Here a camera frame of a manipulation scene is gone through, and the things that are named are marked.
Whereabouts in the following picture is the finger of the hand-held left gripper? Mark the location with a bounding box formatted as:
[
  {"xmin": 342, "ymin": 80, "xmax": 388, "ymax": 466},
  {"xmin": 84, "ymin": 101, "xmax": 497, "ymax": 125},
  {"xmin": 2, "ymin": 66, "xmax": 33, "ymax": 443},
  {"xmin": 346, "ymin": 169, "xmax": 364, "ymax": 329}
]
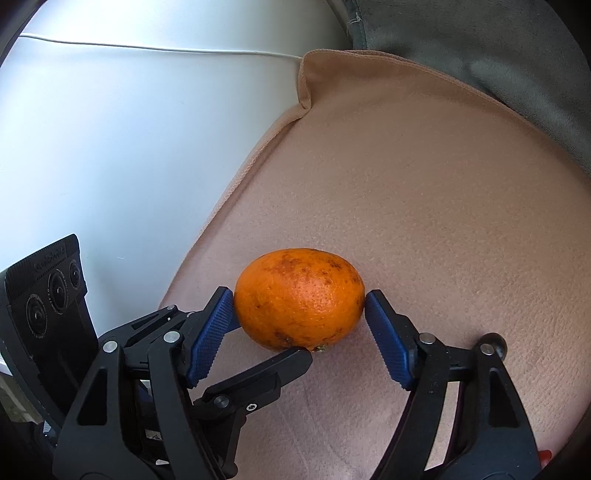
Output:
[
  {"xmin": 98, "ymin": 305, "xmax": 204, "ymax": 350},
  {"xmin": 191, "ymin": 347, "xmax": 314, "ymax": 480}
]

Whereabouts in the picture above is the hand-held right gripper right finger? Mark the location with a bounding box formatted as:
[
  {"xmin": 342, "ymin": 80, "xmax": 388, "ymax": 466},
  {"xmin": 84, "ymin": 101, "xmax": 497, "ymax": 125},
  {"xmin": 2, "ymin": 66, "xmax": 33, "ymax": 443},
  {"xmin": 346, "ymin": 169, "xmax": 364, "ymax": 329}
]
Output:
[{"xmin": 365, "ymin": 289, "xmax": 542, "ymax": 480}]

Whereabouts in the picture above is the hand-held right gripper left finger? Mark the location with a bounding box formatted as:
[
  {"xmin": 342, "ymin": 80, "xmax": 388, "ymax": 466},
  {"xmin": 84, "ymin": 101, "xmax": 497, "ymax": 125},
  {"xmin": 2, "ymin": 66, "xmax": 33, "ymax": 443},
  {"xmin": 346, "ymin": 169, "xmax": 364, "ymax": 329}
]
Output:
[{"xmin": 53, "ymin": 286, "xmax": 242, "ymax": 480}]

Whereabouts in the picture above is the large spotted orange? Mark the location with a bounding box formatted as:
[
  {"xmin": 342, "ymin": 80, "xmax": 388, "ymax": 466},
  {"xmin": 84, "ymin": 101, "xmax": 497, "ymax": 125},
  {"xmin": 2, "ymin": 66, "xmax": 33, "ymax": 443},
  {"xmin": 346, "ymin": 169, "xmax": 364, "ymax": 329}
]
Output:
[{"xmin": 234, "ymin": 248, "xmax": 365, "ymax": 354}]

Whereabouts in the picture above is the beige fleece blanket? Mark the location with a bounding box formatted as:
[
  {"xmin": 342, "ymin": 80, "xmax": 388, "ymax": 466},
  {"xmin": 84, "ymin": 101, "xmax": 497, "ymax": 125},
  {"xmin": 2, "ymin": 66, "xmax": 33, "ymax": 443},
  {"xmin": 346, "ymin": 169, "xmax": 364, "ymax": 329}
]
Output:
[{"xmin": 157, "ymin": 50, "xmax": 591, "ymax": 480}]

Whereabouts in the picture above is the grey plush blanket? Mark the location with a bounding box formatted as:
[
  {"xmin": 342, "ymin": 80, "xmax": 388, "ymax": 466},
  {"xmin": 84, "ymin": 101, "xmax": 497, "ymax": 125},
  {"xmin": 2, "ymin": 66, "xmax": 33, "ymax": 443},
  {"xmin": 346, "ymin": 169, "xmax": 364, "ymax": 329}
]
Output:
[{"xmin": 325, "ymin": 0, "xmax": 591, "ymax": 176}]

